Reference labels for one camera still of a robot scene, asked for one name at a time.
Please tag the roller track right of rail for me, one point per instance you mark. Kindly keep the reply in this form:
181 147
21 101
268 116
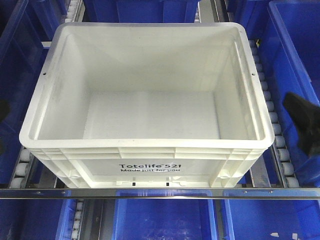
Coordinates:
278 153

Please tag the blue bin shelf side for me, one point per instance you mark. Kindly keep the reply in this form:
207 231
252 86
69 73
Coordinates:
290 55
21 59

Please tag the white plastic tote bin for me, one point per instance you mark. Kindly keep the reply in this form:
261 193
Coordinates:
119 105

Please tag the blue bin below centre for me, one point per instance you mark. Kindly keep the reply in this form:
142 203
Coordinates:
164 219

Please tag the blue bin left shelf side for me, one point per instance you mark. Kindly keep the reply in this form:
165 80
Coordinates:
21 59

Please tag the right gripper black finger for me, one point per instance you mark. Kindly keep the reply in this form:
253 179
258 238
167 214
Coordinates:
306 118

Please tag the blue bin right shelf side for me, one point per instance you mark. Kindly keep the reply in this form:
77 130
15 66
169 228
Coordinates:
290 55

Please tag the silver front shelf rail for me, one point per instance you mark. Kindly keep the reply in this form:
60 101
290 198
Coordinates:
164 193

